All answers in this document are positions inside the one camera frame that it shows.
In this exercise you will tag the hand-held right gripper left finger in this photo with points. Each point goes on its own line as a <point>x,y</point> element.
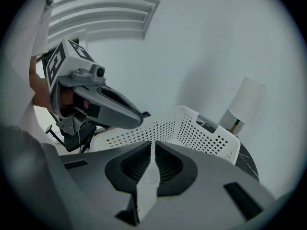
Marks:
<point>96,176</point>

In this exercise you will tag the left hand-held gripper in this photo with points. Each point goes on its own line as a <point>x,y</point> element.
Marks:
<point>69,63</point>

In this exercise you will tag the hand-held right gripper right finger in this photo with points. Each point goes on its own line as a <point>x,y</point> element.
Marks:
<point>211,200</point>

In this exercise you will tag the white perforated basket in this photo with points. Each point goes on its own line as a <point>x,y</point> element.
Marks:
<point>192,133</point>

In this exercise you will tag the person's left forearm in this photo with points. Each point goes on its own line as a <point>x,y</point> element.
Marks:
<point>39,90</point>

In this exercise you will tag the person's left hand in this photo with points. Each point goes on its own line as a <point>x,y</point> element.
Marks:
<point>68,98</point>

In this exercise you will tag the black marble table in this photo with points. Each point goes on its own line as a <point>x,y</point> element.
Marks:
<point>247,163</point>

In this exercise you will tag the white ceiling air vent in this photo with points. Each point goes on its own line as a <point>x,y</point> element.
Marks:
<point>103,15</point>

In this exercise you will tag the white table lamp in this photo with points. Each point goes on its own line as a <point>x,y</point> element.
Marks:
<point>247,99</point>

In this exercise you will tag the person's white shirt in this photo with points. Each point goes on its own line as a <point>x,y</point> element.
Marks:
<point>21,63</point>

